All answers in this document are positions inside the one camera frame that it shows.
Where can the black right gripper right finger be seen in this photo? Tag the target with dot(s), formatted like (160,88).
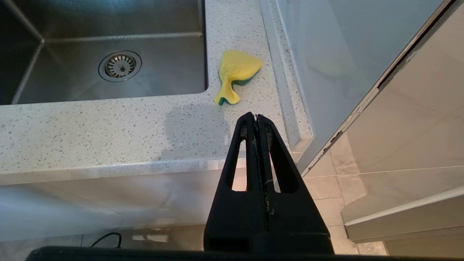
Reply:
(297,221)

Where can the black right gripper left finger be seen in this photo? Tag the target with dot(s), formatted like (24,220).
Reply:
(235,221)

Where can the yellow fish-shaped sponge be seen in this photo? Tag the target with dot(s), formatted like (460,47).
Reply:
(237,67)

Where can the stainless steel sink basin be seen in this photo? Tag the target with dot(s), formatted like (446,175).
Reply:
(108,21)

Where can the beige glossy cabinet panel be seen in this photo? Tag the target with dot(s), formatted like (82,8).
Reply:
(417,127)

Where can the round metal drain strainer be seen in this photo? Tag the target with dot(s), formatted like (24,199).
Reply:
(119,66)

